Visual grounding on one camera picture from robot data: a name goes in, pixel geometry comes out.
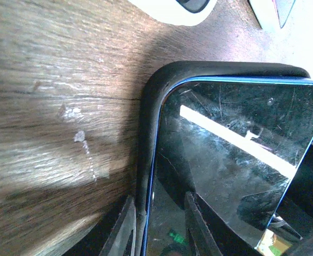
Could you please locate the light blue phone case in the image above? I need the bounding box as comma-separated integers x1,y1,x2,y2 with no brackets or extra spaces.
248,0,296,32
129,0,217,27

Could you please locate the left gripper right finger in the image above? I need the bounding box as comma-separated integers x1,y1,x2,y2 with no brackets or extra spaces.
184,191,255,255

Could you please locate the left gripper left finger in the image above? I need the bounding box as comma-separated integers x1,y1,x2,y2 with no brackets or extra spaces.
99,196,136,255

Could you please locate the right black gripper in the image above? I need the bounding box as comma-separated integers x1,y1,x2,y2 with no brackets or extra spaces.
277,143,313,255

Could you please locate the black phone case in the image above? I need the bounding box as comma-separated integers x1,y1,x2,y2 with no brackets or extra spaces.
135,60,313,256

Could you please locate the black phone blue edge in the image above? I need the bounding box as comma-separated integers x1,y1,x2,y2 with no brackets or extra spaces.
140,76,313,256

